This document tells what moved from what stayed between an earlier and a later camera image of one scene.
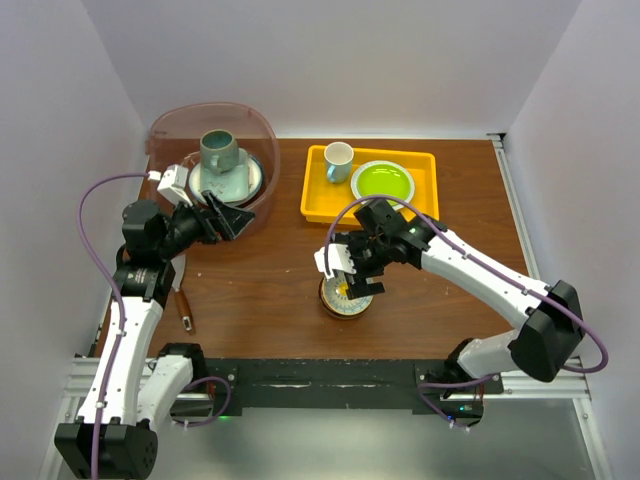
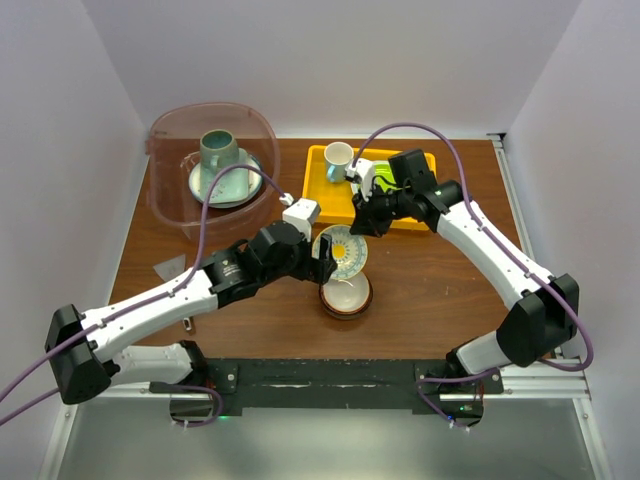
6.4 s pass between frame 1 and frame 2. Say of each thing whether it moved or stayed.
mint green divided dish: stayed
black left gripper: moved
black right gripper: moved
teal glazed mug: stayed
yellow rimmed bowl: moved
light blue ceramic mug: stayed
